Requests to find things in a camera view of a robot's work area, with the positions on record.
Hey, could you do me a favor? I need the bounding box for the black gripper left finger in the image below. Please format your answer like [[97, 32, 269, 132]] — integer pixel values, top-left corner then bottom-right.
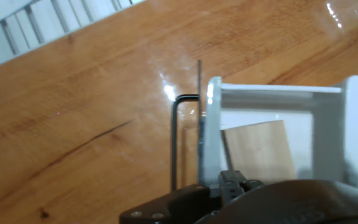
[[119, 183, 223, 224]]

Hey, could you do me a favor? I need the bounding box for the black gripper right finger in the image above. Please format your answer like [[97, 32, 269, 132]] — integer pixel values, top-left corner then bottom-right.
[[219, 169, 265, 206]]

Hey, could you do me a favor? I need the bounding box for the light wooden cube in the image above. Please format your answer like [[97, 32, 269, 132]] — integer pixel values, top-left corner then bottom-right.
[[221, 119, 298, 184]]

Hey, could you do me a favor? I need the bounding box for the white drawer with black handle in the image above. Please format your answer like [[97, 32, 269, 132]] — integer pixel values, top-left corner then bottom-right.
[[170, 58, 347, 191]]

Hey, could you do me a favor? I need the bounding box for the glossy orange wooden board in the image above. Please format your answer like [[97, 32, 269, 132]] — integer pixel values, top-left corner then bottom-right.
[[0, 0, 358, 224]]

